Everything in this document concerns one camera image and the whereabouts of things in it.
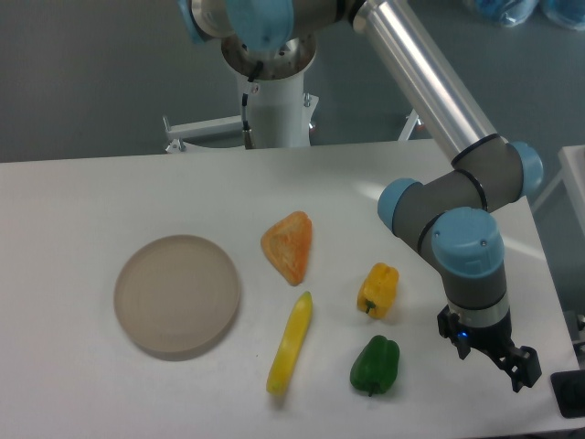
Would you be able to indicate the black device at table edge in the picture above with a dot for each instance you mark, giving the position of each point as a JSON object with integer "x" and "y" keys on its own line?
{"x": 568, "y": 387}

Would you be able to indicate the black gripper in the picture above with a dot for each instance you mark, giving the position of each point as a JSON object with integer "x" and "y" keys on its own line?
{"x": 520, "y": 364}

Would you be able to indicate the blue plastic bag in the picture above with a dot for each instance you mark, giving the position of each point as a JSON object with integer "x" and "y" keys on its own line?
{"x": 503, "y": 13}
{"x": 565, "y": 13}

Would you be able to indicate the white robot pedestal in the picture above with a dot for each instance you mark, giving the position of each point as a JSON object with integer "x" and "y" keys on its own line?
{"x": 275, "y": 110}

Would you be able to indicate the blue plastic bag right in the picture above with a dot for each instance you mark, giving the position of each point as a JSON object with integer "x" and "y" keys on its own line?
{"x": 565, "y": 13}

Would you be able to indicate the yellow bell pepper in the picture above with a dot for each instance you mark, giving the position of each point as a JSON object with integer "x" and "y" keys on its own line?
{"x": 378, "y": 291}

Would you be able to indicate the green bell pepper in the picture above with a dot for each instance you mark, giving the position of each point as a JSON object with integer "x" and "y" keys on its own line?
{"x": 375, "y": 369}

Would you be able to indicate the white side table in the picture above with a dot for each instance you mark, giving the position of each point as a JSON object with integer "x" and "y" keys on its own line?
{"x": 571, "y": 175}

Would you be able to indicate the beige round plate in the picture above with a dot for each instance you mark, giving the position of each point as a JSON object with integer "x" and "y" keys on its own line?
{"x": 177, "y": 296}

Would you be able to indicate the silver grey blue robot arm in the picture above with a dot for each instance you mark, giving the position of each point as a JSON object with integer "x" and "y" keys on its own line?
{"x": 448, "y": 222}

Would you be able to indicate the orange toast slice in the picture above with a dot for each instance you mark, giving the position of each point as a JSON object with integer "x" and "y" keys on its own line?
{"x": 287, "y": 245}

